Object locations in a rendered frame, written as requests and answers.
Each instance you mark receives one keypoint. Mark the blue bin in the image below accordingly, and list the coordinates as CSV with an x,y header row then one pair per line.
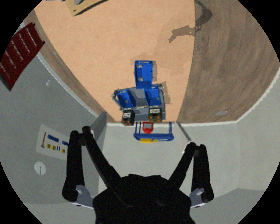
x,y
151,96
126,95
145,72

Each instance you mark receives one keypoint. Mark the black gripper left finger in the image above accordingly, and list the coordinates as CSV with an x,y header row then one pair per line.
x,y
74,189

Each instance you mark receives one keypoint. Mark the black case with orange latches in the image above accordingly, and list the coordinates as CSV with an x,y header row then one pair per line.
x,y
128,118

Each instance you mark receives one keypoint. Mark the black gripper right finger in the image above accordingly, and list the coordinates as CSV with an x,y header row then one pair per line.
x,y
201,189

